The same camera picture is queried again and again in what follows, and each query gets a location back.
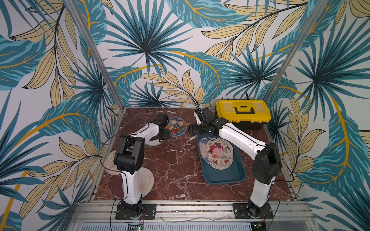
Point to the purple bunny planet coaster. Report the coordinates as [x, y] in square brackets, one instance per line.
[202, 145]

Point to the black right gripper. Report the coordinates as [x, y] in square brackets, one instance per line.
[199, 128]

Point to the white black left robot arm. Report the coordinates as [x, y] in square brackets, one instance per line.
[129, 157]

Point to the green tulip bunny coaster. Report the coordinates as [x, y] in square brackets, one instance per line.
[219, 167]

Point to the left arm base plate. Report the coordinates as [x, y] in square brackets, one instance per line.
[130, 212]

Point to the blue denim bears coaster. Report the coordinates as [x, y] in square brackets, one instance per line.
[177, 127]

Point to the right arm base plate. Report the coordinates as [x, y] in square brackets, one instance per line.
[246, 210]

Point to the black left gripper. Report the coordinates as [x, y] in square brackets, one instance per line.
[166, 135]

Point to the yellow black toolbox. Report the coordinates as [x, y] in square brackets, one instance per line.
[244, 114]

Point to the beige doodle coaster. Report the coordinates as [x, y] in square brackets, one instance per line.
[109, 165]

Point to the alpaca coaster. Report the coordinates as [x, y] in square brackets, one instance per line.
[228, 163]

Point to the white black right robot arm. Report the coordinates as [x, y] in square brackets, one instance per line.
[267, 161]

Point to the pale pink cat coaster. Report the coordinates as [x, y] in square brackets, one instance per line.
[146, 181]

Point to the rose flower coaster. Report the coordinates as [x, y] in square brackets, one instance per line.
[219, 151]

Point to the teal plastic storage tray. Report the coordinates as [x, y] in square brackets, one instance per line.
[235, 173]

